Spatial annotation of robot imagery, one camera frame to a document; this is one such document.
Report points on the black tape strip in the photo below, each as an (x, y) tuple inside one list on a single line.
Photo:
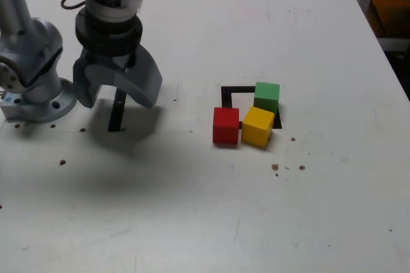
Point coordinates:
[(115, 119)]

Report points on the green cube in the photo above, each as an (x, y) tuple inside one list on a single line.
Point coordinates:
[(266, 95)]

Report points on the grey block with blue sticker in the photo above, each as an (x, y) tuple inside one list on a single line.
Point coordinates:
[(9, 106)]

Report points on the red cube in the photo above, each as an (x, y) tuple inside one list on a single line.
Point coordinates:
[(225, 125)]

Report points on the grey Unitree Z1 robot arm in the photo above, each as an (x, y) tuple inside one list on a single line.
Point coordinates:
[(32, 39)]

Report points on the brown cardboard box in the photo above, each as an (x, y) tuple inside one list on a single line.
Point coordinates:
[(390, 13)]

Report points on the yellow cube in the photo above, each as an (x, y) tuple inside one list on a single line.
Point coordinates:
[(256, 125)]

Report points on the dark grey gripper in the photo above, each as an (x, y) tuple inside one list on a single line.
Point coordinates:
[(110, 61)]

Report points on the black tape square outline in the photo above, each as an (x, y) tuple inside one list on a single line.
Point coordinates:
[(225, 96)]

